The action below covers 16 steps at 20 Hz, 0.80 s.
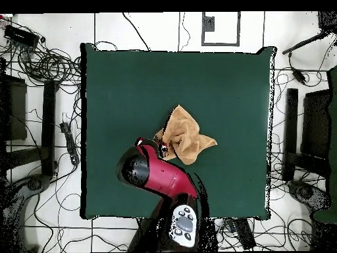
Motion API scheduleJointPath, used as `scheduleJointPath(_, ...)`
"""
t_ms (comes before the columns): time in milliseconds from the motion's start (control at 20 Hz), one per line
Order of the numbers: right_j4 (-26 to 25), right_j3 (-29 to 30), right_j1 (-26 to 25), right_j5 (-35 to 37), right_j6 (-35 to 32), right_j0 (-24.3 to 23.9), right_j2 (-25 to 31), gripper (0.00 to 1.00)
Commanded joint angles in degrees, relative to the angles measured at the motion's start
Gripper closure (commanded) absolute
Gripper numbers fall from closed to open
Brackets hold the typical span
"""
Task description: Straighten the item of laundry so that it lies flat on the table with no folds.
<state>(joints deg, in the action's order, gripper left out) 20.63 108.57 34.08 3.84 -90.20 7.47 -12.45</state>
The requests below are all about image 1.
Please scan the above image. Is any grey square floor frame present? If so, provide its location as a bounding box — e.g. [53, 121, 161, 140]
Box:
[201, 11, 241, 47]

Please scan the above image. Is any dark panel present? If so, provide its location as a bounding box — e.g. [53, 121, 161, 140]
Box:
[300, 89, 331, 160]
[0, 74, 28, 142]

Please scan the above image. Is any dark grey square plate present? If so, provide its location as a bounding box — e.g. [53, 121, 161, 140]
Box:
[202, 16, 215, 32]

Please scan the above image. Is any coiled black cable bundle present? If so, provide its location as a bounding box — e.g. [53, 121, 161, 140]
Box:
[15, 44, 82, 85]

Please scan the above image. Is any black stand bar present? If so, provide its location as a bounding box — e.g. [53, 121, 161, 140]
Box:
[40, 79, 60, 177]
[282, 88, 299, 183]

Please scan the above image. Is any grey stand base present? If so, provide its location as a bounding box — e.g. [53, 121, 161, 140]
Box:
[0, 173, 52, 252]
[286, 180, 332, 211]

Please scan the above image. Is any long black power strip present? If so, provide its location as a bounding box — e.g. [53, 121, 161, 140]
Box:
[232, 217, 257, 250]

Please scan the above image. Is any black power adapter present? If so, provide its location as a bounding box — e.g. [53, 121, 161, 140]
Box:
[290, 67, 307, 86]

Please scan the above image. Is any black tripod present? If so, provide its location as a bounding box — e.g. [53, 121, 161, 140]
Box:
[282, 11, 337, 55]

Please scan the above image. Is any thin black cable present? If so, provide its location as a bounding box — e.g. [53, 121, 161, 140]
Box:
[122, 12, 151, 51]

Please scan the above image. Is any tan terry towel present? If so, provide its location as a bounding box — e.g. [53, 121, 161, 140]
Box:
[153, 104, 219, 166]

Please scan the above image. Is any black electronics box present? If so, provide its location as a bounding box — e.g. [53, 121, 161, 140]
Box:
[3, 24, 40, 48]

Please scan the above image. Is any green cloth beside table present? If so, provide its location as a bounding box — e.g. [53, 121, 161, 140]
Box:
[313, 65, 337, 225]

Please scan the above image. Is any dark green table cloth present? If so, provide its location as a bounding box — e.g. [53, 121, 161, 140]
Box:
[80, 42, 277, 221]

